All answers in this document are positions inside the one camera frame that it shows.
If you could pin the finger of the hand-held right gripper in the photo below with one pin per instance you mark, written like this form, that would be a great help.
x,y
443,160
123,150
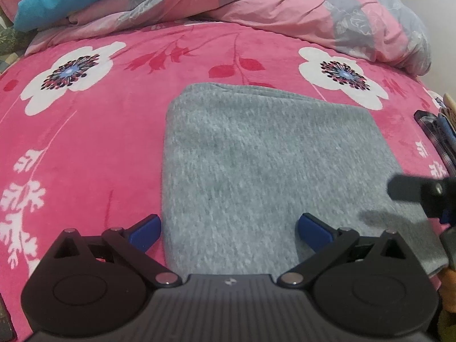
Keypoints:
x,y
406,187
447,215

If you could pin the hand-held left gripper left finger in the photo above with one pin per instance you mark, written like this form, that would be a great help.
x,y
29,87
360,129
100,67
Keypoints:
x,y
148,231

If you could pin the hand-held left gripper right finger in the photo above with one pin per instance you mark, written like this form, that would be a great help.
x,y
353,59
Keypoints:
x,y
311,231

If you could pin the grey pants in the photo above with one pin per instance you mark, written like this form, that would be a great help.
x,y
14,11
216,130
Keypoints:
x,y
267,171

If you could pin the stack of folded clothes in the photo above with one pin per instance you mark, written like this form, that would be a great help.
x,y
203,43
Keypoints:
x,y
440,131

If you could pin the pink floral blanket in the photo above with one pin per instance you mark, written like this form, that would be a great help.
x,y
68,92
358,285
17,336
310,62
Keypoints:
x,y
89,131

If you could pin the pink grey floral duvet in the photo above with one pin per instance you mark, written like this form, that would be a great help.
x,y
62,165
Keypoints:
x,y
285,10

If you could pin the checkered green cloth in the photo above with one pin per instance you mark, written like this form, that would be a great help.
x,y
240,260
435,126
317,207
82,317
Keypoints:
x,y
9,60

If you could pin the green floral pillow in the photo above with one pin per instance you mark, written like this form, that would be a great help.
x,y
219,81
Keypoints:
x,y
12,39

